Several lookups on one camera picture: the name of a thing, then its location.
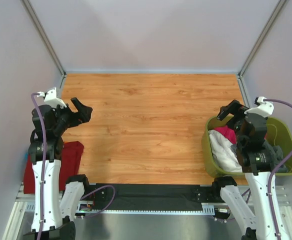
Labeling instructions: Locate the white t-shirt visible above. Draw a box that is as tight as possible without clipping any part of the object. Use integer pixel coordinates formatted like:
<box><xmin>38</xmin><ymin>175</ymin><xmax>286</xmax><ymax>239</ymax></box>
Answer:
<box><xmin>208</xmin><ymin>130</ymin><xmax>242</xmax><ymax>173</ymax></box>

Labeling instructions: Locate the dark red folded t-shirt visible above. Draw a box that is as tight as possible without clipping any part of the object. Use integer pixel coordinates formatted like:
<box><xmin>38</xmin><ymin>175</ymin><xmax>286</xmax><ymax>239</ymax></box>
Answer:
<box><xmin>23</xmin><ymin>141</ymin><xmax>84</xmax><ymax>194</ymax></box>

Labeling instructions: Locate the grey t-shirt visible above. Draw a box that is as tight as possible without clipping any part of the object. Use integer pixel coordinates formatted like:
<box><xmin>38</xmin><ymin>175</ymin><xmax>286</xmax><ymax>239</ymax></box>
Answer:
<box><xmin>237</xmin><ymin>141</ymin><xmax>283</xmax><ymax>173</ymax></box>

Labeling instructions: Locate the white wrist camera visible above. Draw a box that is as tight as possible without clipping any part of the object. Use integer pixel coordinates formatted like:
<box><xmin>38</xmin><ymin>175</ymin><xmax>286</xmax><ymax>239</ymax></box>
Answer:
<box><xmin>244</xmin><ymin>96</ymin><xmax>274</xmax><ymax>118</ymax></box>
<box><xmin>37</xmin><ymin>87</ymin><xmax>67</xmax><ymax>109</ymax></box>

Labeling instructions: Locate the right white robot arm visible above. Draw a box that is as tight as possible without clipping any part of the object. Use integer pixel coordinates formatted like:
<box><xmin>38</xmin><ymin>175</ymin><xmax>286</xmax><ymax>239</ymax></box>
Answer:
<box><xmin>211</xmin><ymin>97</ymin><xmax>289</xmax><ymax>240</ymax></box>

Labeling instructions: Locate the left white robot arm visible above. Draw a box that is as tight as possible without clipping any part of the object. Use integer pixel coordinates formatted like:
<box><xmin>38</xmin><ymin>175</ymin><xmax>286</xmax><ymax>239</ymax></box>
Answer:
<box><xmin>23</xmin><ymin>97</ymin><xmax>93</xmax><ymax>240</ymax></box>

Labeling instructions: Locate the olive green plastic bin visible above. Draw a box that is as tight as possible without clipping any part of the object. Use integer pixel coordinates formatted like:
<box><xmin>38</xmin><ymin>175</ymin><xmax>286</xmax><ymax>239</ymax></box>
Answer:
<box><xmin>201</xmin><ymin>116</ymin><xmax>292</xmax><ymax>180</ymax></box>

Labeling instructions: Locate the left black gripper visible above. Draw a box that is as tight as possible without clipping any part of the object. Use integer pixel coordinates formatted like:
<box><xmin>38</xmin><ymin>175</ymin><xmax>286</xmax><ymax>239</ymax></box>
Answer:
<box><xmin>51</xmin><ymin>96</ymin><xmax>92</xmax><ymax>134</ymax></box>

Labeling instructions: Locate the pink t-shirt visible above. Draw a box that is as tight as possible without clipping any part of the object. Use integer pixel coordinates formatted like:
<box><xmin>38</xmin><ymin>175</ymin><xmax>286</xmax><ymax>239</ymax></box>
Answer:
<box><xmin>214</xmin><ymin>125</ymin><xmax>236</xmax><ymax>144</ymax></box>

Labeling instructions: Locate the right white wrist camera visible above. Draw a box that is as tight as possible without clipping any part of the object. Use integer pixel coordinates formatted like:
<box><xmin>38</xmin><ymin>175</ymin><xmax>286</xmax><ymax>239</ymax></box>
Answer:
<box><xmin>244</xmin><ymin>96</ymin><xmax>274</xmax><ymax>118</ymax></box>

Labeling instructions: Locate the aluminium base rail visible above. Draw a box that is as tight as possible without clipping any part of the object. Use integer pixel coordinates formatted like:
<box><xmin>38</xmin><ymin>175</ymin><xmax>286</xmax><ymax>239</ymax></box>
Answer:
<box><xmin>2</xmin><ymin>181</ymin><xmax>291</xmax><ymax>240</ymax></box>

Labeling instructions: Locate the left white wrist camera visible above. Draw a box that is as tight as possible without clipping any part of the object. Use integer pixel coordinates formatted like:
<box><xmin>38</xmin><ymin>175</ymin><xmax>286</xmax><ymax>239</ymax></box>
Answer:
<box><xmin>37</xmin><ymin>87</ymin><xmax>67</xmax><ymax>109</ymax></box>

